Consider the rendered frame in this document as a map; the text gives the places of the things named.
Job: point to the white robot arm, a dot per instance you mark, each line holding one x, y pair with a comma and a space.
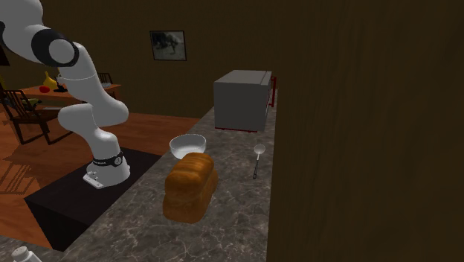
94, 109

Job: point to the grey microwave with red trim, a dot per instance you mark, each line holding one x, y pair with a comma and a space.
239, 101

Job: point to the white bowl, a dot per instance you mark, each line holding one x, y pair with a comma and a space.
187, 145

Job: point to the brown bread loaf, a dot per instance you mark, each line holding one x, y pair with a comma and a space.
190, 187

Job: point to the dark wooden chair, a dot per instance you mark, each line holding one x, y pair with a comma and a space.
27, 116
105, 77

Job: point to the black robot stand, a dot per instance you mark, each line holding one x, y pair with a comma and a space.
69, 203

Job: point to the wooden dining table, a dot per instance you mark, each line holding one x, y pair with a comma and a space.
40, 92

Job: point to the white shaker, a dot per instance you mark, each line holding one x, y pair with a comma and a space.
24, 255

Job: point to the dark framed wall picture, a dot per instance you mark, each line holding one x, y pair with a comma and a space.
168, 45

